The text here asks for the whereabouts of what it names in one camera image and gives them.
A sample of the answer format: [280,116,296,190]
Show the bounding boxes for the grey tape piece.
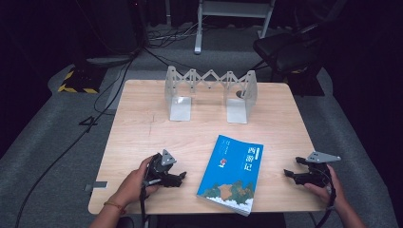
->
[84,180,109,192]

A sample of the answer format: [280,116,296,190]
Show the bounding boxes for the looped black floor cable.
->
[93,60,128,117]

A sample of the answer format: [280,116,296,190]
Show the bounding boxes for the black yellow striped base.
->
[57,65,107,95]

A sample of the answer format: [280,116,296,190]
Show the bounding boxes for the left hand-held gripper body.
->
[144,148,178,188]

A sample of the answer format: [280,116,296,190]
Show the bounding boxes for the person's right hand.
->
[303,164,346,208]

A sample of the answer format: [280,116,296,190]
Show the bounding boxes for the blue book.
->
[196,134,264,218]

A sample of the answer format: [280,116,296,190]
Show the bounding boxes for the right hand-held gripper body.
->
[303,151,341,187]

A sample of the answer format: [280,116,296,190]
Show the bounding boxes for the hand-held gripper cable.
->
[315,164,338,228]
[139,180,150,228]

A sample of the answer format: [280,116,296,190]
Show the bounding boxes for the bundle of floor cables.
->
[145,21,203,49]

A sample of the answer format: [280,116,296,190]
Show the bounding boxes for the left hand-held gripper cable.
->
[139,180,150,228]

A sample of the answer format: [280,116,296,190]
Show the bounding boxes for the black chair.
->
[252,21,327,97]

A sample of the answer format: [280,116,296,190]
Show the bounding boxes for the long black floor cable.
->
[13,47,142,228]

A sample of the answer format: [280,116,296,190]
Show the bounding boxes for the white metal stand frame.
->
[193,0,277,55]

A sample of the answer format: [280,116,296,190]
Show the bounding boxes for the right hand-held gripper cable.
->
[315,164,338,228]

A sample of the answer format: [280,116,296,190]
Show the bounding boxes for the grey expandable metal book rack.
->
[163,65,259,124]

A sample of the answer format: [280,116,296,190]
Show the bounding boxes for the person's left hand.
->
[114,157,160,210]

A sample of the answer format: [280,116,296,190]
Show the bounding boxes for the orange bracelet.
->
[103,200,127,216]

